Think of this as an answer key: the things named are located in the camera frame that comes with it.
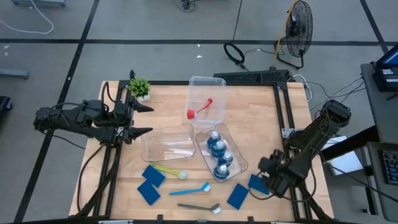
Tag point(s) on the clear rectangular plastic bin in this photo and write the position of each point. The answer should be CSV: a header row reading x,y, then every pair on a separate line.
x,y
217,93

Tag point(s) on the grey metal floor bar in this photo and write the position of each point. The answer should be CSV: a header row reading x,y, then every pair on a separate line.
x,y
14,74

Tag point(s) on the black aluminium frame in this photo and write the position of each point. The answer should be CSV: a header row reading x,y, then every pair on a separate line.
x,y
171,83

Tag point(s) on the grey desk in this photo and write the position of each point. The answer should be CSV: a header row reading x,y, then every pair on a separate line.
x,y
382,118

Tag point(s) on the blue dish brush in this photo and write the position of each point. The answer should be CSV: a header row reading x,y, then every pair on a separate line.
x,y
205,187

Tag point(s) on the grey dish brush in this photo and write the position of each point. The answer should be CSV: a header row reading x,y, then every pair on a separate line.
x,y
192,206

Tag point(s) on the black floor object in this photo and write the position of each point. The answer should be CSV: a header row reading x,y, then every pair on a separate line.
x,y
4,107

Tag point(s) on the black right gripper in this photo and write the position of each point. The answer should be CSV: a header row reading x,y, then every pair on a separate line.
x,y
273,168

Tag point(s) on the grey furniture base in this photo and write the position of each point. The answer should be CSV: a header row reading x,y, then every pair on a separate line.
x,y
38,2

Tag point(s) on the black keyboard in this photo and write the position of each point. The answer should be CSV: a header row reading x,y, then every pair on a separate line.
x,y
248,76

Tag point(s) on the black desk bar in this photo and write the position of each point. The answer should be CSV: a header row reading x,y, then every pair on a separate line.
x,y
351,143

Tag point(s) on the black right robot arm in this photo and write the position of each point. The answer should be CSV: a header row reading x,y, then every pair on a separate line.
x,y
311,140

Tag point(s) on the blue sponge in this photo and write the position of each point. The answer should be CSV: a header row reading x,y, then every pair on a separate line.
x,y
148,193
237,196
154,175
255,183

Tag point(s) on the white paper sheet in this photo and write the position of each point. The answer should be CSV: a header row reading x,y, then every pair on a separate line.
x,y
345,161

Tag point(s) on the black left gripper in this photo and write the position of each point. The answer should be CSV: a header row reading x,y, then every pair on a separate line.
x,y
124,121

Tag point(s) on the black laptop computer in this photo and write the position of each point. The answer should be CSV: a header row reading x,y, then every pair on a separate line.
x,y
387,77

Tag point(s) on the black keypad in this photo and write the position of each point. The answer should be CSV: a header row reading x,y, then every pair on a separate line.
x,y
390,166

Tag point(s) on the black floor fan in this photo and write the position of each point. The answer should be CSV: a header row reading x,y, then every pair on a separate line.
x,y
298,29

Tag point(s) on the small potted green plant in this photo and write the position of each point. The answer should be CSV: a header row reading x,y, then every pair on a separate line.
x,y
140,88

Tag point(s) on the red dish brush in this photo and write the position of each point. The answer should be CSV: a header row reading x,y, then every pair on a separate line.
x,y
191,114

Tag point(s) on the yellow dish brush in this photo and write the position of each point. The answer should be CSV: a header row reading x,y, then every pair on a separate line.
x,y
183,175

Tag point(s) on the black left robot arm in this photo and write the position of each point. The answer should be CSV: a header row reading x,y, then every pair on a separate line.
x,y
71,119

